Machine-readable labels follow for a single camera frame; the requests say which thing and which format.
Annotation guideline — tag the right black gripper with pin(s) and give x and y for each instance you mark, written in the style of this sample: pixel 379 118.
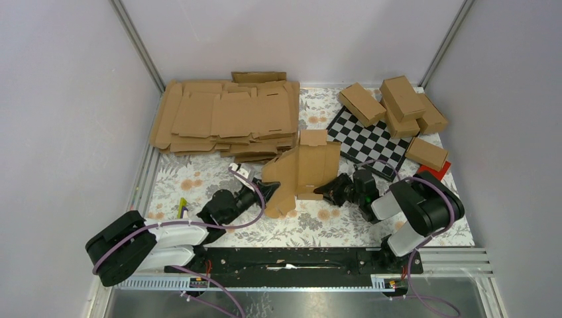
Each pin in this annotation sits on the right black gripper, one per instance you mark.
pixel 331 190

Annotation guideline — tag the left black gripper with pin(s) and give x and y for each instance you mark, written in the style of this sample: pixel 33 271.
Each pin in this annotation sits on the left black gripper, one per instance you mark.
pixel 267 188

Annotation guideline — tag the brown cardboard box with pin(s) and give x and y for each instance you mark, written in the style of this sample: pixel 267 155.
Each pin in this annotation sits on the brown cardboard box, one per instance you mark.
pixel 312 163

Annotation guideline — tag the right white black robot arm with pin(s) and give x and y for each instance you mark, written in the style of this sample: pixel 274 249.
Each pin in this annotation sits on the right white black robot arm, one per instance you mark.
pixel 429 207

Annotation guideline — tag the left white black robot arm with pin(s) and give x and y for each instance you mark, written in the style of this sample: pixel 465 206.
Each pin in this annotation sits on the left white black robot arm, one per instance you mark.
pixel 132 243

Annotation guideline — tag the folded brown box near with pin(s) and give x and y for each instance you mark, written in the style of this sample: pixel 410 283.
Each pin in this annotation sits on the folded brown box near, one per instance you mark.
pixel 427 154

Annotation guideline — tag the folded brown box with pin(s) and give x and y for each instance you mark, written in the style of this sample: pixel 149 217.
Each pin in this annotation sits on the folded brown box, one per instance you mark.
pixel 362 104
pixel 399 129
pixel 400 97
pixel 432 121
pixel 427 154

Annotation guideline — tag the folded brown box far left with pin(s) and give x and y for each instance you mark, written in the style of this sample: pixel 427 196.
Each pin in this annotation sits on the folded brown box far left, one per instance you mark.
pixel 362 104

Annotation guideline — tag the folded brown box middle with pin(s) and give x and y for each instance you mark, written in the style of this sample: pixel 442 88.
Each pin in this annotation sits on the folded brown box middle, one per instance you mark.
pixel 399 129

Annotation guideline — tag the folded brown box top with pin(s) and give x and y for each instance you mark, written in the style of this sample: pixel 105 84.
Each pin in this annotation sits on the folded brown box top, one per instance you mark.
pixel 400 97

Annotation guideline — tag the folded brown box right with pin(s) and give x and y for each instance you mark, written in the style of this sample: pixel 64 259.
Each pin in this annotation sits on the folded brown box right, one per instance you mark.
pixel 432 121

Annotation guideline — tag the black white checkerboard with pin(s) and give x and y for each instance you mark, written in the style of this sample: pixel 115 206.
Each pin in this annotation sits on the black white checkerboard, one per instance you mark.
pixel 360 144

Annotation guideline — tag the floral patterned table mat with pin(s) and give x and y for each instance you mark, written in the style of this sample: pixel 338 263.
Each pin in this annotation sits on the floral patterned table mat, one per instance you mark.
pixel 312 223

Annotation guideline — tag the stack of flat cardboard blanks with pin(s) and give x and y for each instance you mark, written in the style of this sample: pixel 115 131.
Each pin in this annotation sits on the stack of flat cardboard blanks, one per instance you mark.
pixel 252 117

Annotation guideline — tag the yellow green small tool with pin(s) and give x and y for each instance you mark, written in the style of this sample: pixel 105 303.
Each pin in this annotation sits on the yellow green small tool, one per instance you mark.
pixel 182 208

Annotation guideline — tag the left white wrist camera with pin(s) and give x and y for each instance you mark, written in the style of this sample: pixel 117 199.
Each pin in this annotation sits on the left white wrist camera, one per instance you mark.
pixel 242 172

